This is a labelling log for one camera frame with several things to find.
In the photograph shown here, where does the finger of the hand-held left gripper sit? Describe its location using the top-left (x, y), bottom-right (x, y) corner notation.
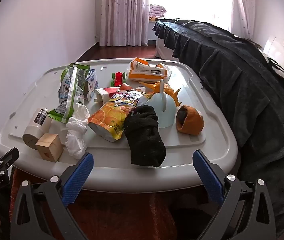
top-left (0, 147), bottom-right (20, 174)

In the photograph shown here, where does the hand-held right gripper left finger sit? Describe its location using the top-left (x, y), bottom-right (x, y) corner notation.
top-left (10, 152), bottom-right (94, 240)

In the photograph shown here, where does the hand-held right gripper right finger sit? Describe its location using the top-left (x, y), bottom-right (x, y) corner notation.
top-left (192, 149), bottom-right (277, 240)

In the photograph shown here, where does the white plastic bottle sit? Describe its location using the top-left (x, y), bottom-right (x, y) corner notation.
top-left (22, 108), bottom-right (53, 151)

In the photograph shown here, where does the white tissue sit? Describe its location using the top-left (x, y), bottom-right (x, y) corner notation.
top-left (65, 102), bottom-right (90, 159)

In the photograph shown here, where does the wooden block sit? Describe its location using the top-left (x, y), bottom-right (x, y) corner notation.
top-left (35, 133), bottom-right (64, 162)

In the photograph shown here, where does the orange trash bin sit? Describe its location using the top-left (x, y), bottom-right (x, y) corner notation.
top-left (10, 166), bottom-right (207, 240)

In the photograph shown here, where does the orange black sock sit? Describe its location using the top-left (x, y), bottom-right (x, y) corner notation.
top-left (176, 105), bottom-right (204, 136)

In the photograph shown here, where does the orange juice pouch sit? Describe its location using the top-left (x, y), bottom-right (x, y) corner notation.
top-left (87, 86), bottom-right (155, 142)

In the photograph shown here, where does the light blue plastic cup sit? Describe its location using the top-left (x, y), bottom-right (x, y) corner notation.
top-left (138, 79), bottom-right (177, 128)

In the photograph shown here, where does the green snack bag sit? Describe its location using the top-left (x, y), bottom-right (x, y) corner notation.
top-left (48, 64), bottom-right (91, 123)

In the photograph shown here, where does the grey plastic storage box lid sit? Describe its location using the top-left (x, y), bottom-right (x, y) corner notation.
top-left (0, 58), bottom-right (238, 193)

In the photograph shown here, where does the red white small carton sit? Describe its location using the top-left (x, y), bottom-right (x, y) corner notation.
top-left (94, 84), bottom-right (134, 103)

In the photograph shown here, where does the orange toy dinosaur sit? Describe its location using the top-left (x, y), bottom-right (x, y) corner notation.
top-left (138, 79), bottom-right (182, 105)

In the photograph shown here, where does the blue white milk carton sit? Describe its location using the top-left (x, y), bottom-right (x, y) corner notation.
top-left (83, 68), bottom-right (100, 102)

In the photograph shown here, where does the red green toy car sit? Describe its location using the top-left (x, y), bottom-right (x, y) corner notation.
top-left (111, 71), bottom-right (127, 87)

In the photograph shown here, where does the orange wet wipes pack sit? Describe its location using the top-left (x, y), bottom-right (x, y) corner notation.
top-left (127, 57), bottom-right (172, 83)

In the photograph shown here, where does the white headboard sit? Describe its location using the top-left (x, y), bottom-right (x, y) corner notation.
top-left (263, 36), bottom-right (284, 85)

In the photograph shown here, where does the patterned white curtain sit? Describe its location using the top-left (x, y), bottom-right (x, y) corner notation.
top-left (232, 0), bottom-right (257, 40)
top-left (99, 0), bottom-right (150, 47)

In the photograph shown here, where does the folded pink quilt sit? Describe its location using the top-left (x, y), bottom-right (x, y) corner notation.
top-left (149, 4), bottom-right (167, 18)

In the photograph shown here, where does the white bed frame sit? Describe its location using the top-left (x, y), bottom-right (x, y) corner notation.
top-left (155, 36), bottom-right (180, 61)

